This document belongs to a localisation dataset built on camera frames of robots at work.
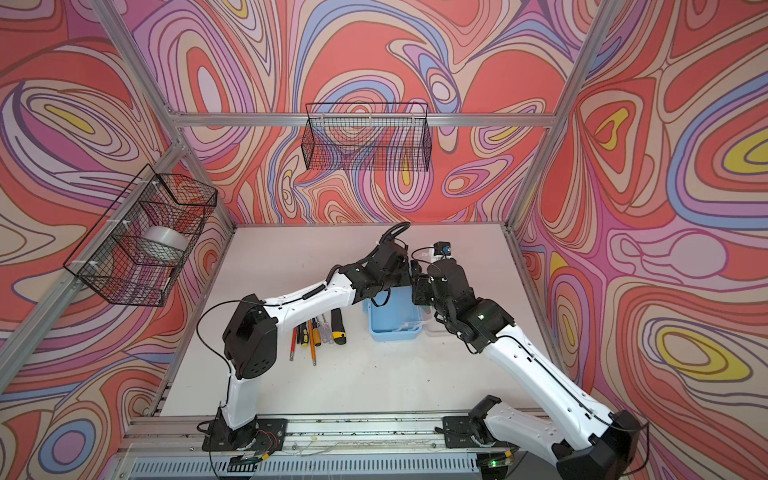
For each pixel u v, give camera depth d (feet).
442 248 2.05
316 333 2.91
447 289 1.70
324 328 2.97
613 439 1.24
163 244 2.30
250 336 1.63
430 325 2.79
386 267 2.17
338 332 2.97
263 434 2.39
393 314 3.06
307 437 2.45
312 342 2.90
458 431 2.41
